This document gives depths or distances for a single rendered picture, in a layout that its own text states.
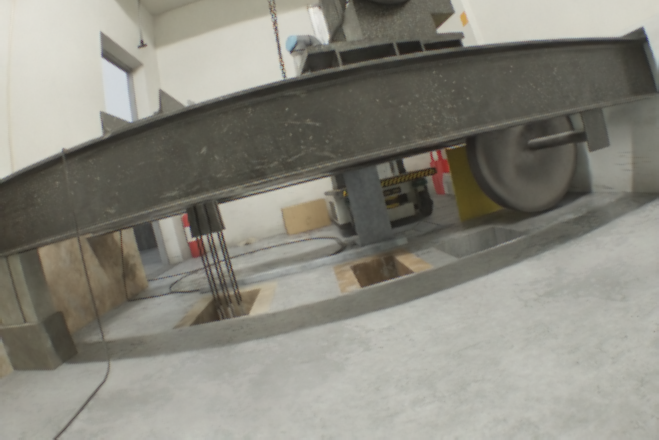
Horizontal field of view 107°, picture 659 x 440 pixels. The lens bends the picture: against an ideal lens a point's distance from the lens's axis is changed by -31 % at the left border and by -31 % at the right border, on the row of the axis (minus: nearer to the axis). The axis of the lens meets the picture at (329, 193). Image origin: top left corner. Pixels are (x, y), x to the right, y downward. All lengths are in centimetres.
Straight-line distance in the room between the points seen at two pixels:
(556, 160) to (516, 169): 25
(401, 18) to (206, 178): 104
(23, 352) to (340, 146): 130
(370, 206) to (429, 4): 108
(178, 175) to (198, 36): 336
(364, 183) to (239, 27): 276
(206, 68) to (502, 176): 330
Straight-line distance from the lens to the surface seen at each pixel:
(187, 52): 422
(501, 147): 163
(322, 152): 94
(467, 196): 200
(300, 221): 331
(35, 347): 138
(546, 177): 177
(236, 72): 397
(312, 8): 285
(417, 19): 159
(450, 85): 106
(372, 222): 194
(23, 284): 135
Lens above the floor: 37
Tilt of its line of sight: 1 degrees down
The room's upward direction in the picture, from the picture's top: 14 degrees counter-clockwise
